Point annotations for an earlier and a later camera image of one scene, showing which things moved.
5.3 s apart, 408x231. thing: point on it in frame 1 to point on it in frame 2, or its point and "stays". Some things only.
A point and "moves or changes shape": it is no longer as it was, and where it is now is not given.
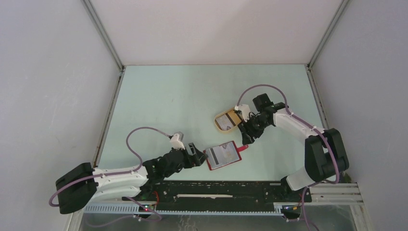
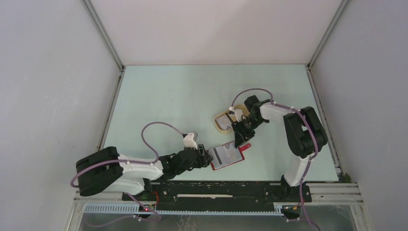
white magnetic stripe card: x=214 y=156 moves or changes shape
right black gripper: x=248 y=137 to x=240 y=137
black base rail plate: x=220 y=196 stays
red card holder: x=223 y=155 stays
